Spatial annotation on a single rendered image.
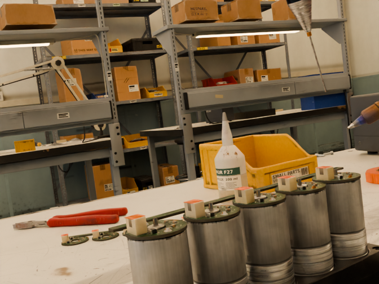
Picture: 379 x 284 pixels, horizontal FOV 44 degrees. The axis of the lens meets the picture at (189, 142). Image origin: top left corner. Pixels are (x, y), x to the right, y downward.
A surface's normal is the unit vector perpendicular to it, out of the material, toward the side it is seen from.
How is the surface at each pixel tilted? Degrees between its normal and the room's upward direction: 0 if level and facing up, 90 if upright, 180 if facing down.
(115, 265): 0
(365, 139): 90
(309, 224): 90
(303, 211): 90
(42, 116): 90
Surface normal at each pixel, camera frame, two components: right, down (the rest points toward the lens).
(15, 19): 0.50, -0.04
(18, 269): -0.13, -0.99
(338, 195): -0.31, 0.11
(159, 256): 0.12, 0.05
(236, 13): -0.87, 0.14
